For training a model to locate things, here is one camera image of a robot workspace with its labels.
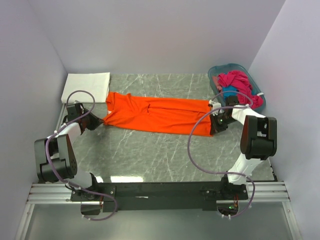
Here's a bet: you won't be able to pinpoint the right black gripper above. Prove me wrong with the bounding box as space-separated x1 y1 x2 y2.
209 112 237 136

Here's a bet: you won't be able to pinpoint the orange t-shirt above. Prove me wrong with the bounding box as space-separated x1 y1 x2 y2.
103 92 211 135

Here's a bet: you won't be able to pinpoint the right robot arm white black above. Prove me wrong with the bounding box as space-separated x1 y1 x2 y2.
209 96 277 200

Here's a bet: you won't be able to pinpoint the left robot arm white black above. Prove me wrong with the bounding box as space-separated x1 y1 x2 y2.
34 101 103 201

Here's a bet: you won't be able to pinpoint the blue t-shirt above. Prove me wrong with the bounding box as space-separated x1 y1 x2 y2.
222 85 238 94

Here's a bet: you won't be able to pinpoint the folded white t-shirt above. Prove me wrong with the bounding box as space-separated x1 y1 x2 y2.
61 72 110 104

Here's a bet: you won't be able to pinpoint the pink garment in basket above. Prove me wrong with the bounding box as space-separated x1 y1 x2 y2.
212 76 223 93

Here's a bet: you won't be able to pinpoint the magenta t-shirt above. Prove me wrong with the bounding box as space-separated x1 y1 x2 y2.
218 70 264 109

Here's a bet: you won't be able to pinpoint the teal plastic laundry basket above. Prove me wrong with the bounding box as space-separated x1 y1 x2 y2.
208 63 266 113

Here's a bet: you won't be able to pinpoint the black base crossbar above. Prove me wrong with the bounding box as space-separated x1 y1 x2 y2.
70 180 249 213

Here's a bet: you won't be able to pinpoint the aluminium frame rails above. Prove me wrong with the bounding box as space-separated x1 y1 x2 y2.
14 102 302 240

